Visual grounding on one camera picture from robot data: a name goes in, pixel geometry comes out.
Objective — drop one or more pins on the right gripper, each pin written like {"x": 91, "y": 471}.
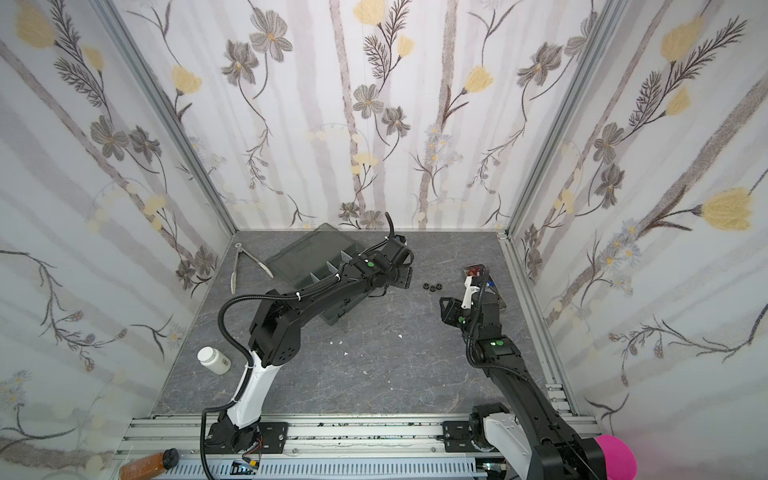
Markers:
{"x": 468, "y": 312}

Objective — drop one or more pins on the white pill bottle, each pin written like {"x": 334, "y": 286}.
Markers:
{"x": 214, "y": 360}

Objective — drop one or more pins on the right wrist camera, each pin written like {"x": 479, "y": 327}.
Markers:
{"x": 472, "y": 285}

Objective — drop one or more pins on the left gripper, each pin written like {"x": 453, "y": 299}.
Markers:
{"x": 406, "y": 277}

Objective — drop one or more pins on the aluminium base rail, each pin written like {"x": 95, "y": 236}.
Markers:
{"x": 419, "y": 446}

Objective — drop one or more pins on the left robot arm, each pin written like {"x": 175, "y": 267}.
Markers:
{"x": 275, "y": 337}

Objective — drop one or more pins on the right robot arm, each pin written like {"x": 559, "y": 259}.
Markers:
{"x": 522, "y": 396}

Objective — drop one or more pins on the pink plastic cup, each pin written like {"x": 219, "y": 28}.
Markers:
{"x": 620, "y": 461}

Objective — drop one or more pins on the green compartment organizer box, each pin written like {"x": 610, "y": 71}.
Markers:
{"x": 313, "y": 257}

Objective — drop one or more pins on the amber bottle black cap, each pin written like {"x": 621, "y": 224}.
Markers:
{"x": 150, "y": 466}

